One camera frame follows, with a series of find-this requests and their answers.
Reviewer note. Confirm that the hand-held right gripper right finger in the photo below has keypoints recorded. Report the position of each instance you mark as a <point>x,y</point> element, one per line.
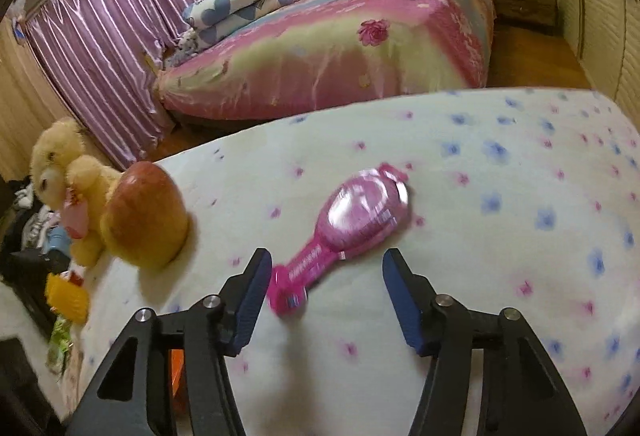
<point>402,311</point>

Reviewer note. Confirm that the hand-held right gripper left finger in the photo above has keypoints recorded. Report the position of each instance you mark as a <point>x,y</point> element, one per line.
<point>252,301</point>

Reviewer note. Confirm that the pink plastic hairbrush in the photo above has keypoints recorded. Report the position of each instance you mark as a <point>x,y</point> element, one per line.
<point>355,211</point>

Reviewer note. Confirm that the red yellow apple plush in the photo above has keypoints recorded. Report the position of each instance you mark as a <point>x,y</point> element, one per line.
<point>145,216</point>

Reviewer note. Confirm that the yellow packet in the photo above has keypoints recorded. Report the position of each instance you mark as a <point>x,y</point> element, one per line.
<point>65,298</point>

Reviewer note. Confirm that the green packet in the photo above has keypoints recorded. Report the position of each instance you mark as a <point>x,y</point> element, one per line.
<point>61,341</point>

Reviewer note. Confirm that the pile of dark clothes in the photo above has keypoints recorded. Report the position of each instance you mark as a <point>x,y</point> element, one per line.
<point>27,236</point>

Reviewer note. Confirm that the cream teddy bear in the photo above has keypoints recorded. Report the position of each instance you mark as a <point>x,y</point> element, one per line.
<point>55,155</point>

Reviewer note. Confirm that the bed with floral sheet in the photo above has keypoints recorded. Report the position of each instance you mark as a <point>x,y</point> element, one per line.
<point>325,55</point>

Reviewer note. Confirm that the small grey stuffed toy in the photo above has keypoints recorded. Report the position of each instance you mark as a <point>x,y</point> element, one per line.
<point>187,43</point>

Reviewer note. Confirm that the folded heart print quilt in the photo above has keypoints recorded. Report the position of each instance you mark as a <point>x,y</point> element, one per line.
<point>235,5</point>

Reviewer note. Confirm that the shiny purple curtain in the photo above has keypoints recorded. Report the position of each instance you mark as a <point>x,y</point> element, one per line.
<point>115,25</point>

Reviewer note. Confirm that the wooden nightstand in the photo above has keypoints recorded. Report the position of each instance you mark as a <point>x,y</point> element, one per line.
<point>522,3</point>

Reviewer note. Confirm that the cream louvered wardrobe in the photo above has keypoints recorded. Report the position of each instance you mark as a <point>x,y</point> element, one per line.
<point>605,15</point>

